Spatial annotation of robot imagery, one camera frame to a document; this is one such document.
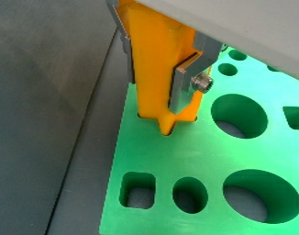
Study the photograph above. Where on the orange star-shaped prism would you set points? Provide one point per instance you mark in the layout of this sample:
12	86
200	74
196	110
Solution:
161	44

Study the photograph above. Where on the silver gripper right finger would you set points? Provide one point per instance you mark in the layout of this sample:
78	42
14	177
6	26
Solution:
190	77

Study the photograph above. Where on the green foam shape-sorting board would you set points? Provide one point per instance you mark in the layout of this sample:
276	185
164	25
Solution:
222	176

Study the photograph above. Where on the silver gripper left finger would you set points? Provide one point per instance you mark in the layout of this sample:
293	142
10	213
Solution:
125	37

